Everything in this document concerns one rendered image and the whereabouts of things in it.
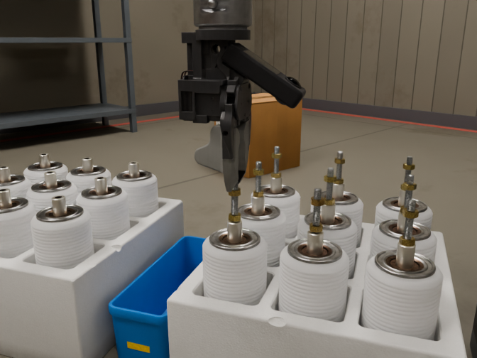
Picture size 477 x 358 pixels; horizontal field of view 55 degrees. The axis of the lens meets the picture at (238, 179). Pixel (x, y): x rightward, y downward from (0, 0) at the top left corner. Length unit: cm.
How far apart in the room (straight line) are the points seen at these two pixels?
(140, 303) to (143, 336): 11
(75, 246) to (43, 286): 8
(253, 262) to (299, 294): 8
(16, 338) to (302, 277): 52
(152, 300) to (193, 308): 27
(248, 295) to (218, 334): 7
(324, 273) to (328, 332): 7
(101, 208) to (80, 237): 9
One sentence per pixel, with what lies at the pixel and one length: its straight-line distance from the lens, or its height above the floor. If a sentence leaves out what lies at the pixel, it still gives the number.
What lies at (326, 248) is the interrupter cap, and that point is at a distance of 66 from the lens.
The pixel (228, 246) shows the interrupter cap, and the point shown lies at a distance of 65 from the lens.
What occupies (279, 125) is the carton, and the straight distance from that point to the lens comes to 189.
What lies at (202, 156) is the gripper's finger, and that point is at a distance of 62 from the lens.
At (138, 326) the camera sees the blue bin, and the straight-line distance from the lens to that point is 79.
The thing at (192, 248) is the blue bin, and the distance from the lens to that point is 102.
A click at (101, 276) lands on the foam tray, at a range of 82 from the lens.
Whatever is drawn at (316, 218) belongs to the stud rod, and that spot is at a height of 30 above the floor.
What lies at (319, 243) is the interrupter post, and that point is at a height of 27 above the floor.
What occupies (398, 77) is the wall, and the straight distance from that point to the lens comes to 339.
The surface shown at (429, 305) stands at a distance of 63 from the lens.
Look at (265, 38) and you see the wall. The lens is 409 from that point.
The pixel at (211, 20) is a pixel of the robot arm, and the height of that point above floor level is 56.
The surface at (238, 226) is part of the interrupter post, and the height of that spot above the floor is 28.
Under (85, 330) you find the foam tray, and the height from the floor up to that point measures 8.
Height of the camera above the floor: 53
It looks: 17 degrees down
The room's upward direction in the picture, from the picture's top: straight up
